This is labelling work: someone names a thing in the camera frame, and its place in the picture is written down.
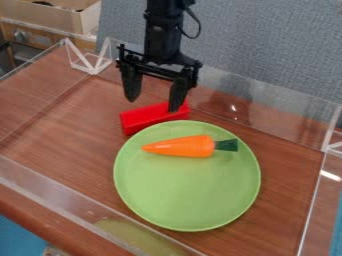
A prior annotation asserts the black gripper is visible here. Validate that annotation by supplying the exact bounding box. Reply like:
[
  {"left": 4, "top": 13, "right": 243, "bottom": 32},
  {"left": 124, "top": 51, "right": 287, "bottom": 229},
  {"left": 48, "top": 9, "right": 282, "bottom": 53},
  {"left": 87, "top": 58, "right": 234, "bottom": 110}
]
[{"left": 116, "top": 43, "right": 203, "bottom": 113}]

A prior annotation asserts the orange toy carrot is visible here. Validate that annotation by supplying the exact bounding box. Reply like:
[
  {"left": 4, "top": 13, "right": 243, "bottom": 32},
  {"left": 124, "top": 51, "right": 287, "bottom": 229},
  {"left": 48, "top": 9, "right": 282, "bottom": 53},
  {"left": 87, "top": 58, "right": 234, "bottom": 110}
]
[{"left": 142, "top": 135, "right": 238, "bottom": 158}]

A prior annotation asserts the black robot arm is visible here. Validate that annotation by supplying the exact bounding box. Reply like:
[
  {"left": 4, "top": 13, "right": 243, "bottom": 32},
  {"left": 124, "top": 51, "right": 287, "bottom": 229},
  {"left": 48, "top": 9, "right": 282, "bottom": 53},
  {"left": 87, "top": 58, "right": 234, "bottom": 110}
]
[{"left": 116, "top": 0, "right": 203, "bottom": 112}]

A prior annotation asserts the green plate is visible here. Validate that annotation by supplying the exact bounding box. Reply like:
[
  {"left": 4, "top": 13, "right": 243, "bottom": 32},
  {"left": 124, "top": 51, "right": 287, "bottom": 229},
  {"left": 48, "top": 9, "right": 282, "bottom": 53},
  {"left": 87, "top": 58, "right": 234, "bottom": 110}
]
[{"left": 114, "top": 120, "right": 261, "bottom": 232}]

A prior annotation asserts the red block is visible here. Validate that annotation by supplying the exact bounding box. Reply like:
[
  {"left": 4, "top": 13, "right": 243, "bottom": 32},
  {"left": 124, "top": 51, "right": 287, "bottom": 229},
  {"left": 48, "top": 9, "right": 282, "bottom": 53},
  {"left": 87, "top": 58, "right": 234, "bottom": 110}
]
[{"left": 119, "top": 102, "right": 191, "bottom": 135}]

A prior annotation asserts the cardboard box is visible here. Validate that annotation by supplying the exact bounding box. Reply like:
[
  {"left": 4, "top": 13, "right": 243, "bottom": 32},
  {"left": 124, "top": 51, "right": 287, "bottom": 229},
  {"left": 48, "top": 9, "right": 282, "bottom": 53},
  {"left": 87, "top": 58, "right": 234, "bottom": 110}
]
[{"left": 0, "top": 0, "right": 102, "bottom": 35}]

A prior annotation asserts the wooden shelf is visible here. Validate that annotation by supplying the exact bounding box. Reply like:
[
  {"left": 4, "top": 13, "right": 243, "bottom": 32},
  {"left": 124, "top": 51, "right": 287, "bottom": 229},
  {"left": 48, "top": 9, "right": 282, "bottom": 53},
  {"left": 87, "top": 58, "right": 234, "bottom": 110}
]
[{"left": 0, "top": 18, "right": 99, "bottom": 54}]

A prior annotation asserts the clear acrylic corner bracket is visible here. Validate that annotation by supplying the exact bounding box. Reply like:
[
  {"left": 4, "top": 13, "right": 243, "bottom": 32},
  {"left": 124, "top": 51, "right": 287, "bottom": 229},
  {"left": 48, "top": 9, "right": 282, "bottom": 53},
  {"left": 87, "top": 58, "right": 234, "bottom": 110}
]
[{"left": 64, "top": 39, "right": 112, "bottom": 75}]

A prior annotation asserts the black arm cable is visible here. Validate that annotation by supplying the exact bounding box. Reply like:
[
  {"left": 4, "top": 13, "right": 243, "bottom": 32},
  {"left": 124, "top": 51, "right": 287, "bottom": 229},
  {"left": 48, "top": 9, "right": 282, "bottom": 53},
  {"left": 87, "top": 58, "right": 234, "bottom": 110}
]
[{"left": 179, "top": 0, "right": 203, "bottom": 40}]

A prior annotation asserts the clear acrylic tray wall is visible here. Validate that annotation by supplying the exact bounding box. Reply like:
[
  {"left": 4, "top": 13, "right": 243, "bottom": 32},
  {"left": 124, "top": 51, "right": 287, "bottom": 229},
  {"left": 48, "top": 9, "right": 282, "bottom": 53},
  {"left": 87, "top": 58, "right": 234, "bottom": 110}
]
[{"left": 0, "top": 44, "right": 342, "bottom": 256}]

